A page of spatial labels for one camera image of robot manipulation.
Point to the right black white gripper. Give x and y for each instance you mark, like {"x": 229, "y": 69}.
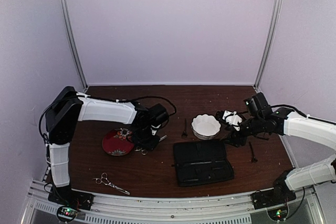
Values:
{"x": 235, "y": 139}

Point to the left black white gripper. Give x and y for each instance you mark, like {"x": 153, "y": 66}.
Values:
{"x": 150, "y": 146}

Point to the silver thinning scissors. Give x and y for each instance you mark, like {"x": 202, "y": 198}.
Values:
{"x": 145, "y": 151}

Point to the silver straight scissors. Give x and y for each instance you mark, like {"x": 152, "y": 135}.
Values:
{"x": 103, "y": 179}

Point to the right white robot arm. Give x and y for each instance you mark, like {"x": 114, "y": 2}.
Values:
{"x": 286, "y": 121}

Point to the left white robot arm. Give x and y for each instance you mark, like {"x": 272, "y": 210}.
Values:
{"x": 70, "y": 107}

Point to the black hair clip right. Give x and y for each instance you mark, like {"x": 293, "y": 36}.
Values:
{"x": 254, "y": 159}

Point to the red floral plate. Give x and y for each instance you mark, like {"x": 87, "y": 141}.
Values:
{"x": 118, "y": 142}

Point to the white scalloped bowl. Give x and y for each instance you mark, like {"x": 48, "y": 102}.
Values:
{"x": 205, "y": 127}

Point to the black zip tool case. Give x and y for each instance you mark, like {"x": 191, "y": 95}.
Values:
{"x": 201, "y": 163}

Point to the right round controller board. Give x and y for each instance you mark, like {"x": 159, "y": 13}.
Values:
{"x": 278, "y": 214}

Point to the round controller board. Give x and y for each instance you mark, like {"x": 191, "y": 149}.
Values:
{"x": 66, "y": 214}
{"x": 278, "y": 214}

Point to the left round controller board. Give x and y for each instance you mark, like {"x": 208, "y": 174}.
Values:
{"x": 66, "y": 214}

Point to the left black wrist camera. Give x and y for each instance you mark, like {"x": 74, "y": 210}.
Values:
{"x": 158, "y": 115}

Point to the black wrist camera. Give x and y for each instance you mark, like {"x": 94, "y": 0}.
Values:
{"x": 158, "y": 115}
{"x": 257, "y": 105}

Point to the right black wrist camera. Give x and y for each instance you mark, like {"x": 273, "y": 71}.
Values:
{"x": 257, "y": 105}

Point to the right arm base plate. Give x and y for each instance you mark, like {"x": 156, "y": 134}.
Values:
{"x": 268, "y": 198}

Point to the aluminium front rail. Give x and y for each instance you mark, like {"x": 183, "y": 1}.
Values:
{"x": 236, "y": 208}

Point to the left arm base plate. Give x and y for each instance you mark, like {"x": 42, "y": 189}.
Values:
{"x": 71, "y": 198}

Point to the right aluminium frame post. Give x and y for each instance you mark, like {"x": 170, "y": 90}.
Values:
{"x": 276, "y": 10}

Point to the aluminium frame post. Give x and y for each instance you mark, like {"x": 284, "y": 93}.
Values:
{"x": 72, "y": 44}
{"x": 276, "y": 10}

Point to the left aluminium frame post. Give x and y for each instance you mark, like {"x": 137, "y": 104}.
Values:
{"x": 72, "y": 44}

